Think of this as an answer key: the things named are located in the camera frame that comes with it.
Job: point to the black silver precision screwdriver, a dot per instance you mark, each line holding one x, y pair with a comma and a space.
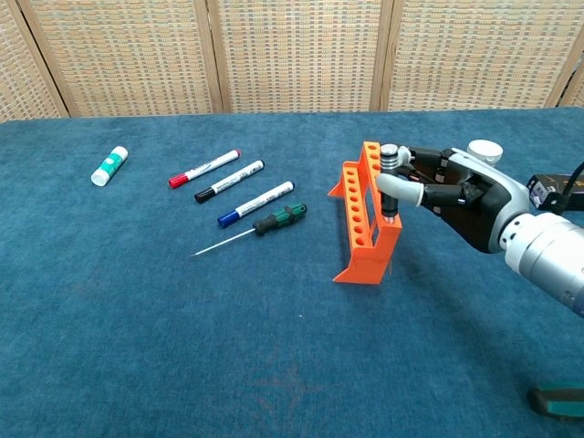
391, 157

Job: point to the white round jar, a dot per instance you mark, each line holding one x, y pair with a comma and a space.
484, 148

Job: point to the thin-shaft green black screwdriver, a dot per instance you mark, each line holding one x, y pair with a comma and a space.
280, 218

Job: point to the white green glue stick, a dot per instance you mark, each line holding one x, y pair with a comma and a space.
109, 165

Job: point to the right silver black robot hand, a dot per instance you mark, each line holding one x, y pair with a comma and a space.
479, 210

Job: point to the woven wooden folding screen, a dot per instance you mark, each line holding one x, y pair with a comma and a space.
292, 55

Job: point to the blue cap whiteboard marker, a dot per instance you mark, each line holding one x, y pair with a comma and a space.
257, 203

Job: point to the thick-shaft green black screwdriver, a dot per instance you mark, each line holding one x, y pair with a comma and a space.
556, 403

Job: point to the red cap whiteboard marker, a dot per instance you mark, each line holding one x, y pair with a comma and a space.
205, 168

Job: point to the black cap whiteboard marker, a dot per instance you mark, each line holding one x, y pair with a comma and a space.
230, 181

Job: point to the orange tool rack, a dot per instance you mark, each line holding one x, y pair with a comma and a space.
365, 262

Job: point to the blue carpet table mat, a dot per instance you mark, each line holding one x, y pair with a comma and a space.
137, 319

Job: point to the black cardboard box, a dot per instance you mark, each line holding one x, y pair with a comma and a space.
543, 189

